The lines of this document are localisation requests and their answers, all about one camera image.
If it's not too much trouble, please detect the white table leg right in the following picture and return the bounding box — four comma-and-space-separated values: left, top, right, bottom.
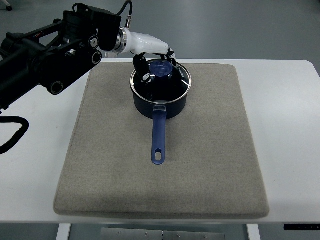
246, 224, 261, 240

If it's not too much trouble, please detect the white table leg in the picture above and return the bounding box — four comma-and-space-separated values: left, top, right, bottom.
246, 224, 261, 240
56, 223, 72, 240

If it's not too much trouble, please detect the beige fabric mat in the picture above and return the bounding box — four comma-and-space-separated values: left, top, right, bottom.
53, 63, 269, 219

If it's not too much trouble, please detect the dark blue saucepan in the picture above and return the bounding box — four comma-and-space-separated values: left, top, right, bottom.
131, 86, 188, 165

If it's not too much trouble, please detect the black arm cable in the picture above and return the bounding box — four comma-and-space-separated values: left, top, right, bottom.
0, 115, 30, 155

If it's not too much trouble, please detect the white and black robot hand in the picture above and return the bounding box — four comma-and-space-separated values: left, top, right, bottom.
113, 27, 177, 83

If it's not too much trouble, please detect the black table control panel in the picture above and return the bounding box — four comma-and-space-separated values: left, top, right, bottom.
283, 223, 320, 231

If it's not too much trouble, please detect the glass lid with blue knob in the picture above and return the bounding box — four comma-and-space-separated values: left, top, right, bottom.
130, 59, 192, 104

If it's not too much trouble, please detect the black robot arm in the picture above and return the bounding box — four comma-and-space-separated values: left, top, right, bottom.
0, 3, 122, 110

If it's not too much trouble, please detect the white table leg left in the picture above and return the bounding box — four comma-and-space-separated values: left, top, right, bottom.
56, 223, 72, 240

